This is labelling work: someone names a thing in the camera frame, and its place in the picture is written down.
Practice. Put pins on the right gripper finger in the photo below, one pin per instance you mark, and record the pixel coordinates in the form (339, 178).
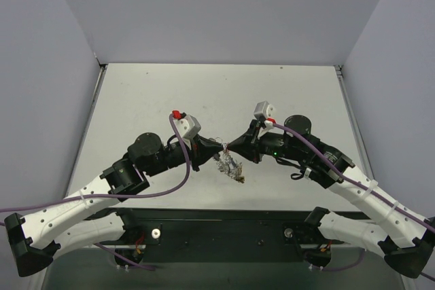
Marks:
(242, 143)
(246, 151)

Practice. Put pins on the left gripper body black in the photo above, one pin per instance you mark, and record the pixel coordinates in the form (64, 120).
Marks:
(196, 153)

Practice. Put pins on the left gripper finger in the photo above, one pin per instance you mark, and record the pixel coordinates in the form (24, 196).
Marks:
(204, 155)
(210, 144)

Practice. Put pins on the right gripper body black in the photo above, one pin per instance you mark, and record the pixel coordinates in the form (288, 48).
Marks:
(255, 145)

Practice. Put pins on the large metal keyring band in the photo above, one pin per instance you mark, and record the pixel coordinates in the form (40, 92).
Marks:
(223, 163)

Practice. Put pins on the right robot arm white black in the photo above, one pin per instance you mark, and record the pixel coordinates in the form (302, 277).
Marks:
(403, 238)

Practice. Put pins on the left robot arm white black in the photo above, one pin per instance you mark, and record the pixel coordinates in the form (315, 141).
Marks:
(40, 237)

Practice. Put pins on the yellow key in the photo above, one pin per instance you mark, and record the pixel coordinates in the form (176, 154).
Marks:
(240, 179)

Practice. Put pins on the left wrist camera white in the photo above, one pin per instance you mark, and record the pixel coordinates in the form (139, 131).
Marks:
(187, 126)

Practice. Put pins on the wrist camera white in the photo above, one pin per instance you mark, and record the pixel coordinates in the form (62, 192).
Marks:
(187, 126)
(264, 110)

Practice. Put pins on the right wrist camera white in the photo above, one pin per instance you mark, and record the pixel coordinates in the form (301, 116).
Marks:
(264, 110)

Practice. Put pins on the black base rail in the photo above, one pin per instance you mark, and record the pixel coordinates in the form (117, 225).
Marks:
(218, 236)

